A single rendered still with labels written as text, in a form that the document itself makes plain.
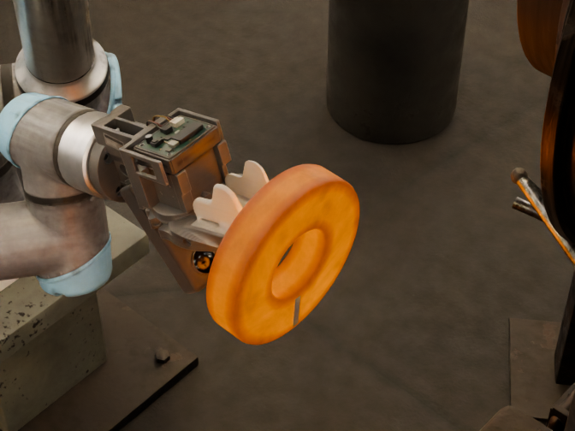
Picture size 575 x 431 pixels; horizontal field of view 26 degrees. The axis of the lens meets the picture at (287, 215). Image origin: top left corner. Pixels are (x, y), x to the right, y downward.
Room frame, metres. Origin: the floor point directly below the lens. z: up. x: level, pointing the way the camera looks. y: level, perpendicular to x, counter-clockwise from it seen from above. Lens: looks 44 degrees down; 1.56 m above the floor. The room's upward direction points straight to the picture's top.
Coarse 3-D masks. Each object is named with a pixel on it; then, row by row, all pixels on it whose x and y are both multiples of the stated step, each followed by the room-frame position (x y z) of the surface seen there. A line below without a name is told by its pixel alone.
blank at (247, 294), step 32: (256, 192) 0.70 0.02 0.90; (288, 192) 0.70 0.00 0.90; (320, 192) 0.71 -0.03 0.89; (352, 192) 0.74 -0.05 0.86; (256, 224) 0.68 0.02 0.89; (288, 224) 0.68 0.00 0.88; (320, 224) 0.71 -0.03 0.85; (352, 224) 0.75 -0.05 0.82; (224, 256) 0.66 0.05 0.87; (256, 256) 0.66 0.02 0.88; (288, 256) 0.73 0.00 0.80; (320, 256) 0.72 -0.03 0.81; (224, 288) 0.65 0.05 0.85; (256, 288) 0.66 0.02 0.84; (288, 288) 0.70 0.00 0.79; (320, 288) 0.72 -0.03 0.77; (224, 320) 0.65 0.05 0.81; (256, 320) 0.66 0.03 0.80; (288, 320) 0.69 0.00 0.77
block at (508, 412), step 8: (504, 408) 0.57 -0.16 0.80; (512, 408) 0.57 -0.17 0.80; (496, 416) 0.56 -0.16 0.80; (504, 416) 0.56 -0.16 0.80; (512, 416) 0.56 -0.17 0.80; (520, 416) 0.56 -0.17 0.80; (528, 416) 0.56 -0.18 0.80; (488, 424) 0.56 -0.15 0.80; (496, 424) 0.56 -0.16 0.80; (504, 424) 0.56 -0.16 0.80; (512, 424) 0.56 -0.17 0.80; (520, 424) 0.56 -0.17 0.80; (528, 424) 0.56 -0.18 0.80; (536, 424) 0.56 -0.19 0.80
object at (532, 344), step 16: (512, 320) 1.35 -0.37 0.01; (528, 320) 1.35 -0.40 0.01; (512, 336) 1.31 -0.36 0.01; (528, 336) 1.31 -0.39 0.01; (544, 336) 1.31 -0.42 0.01; (560, 336) 1.26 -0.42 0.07; (512, 352) 1.28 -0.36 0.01; (528, 352) 1.28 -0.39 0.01; (544, 352) 1.28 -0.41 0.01; (560, 352) 1.23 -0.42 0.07; (512, 368) 1.25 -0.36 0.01; (528, 368) 1.25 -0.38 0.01; (544, 368) 1.25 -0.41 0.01; (560, 368) 1.22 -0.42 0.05; (512, 384) 1.22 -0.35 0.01; (528, 384) 1.22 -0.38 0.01; (544, 384) 1.22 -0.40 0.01; (560, 384) 1.22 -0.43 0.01; (512, 400) 1.18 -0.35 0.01; (528, 400) 1.18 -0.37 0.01; (544, 400) 1.18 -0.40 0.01; (544, 416) 1.15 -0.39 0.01
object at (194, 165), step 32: (96, 128) 0.83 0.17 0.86; (128, 128) 0.83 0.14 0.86; (160, 128) 0.80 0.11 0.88; (192, 128) 0.79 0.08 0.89; (96, 160) 0.82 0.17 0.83; (128, 160) 0.78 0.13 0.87; (160, 160) 0.76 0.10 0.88; (192, 160) 0.77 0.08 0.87; (224, 160) 0.79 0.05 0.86; (160, 192) 0.77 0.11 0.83; (192, 192) 0.76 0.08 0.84; (160, 224) 0.76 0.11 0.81
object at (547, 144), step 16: (560, 48) 0.55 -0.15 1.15; (560, 64) 0.55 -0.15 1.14; (560, 80) 0.55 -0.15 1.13; (560, 96) 0.54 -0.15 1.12; (560, 112) 0.54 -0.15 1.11; (544, 128) 0.55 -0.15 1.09; (560, 128) 0.55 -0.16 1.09; (544, 144) 0.55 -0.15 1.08; (560, 144) 0.55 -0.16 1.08; (544, 160) 0.55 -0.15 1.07; (560, 160) 0.55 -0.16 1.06; (544, 176) 0.55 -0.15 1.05; (560, 176) 0.56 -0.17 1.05; (544, 192) 0.56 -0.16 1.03; (560, 192) 0.56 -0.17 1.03; (560, 208) 0.56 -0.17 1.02; (560, 224) 0.57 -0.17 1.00
